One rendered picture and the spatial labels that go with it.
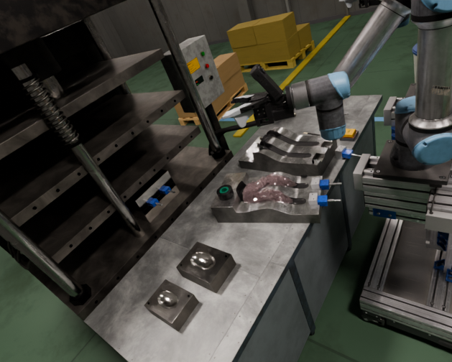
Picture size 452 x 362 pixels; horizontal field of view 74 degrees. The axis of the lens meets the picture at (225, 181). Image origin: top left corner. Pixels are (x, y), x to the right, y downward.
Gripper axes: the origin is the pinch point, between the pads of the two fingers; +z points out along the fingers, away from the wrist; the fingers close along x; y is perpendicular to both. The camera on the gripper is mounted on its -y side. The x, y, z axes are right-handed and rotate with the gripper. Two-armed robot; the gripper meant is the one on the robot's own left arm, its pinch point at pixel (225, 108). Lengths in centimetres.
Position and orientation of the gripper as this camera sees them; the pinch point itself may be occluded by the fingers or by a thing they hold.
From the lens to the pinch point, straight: 95.2
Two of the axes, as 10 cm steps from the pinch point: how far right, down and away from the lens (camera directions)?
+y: 3.0, 8.4, 4.5
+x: 1.9, -5.2, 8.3
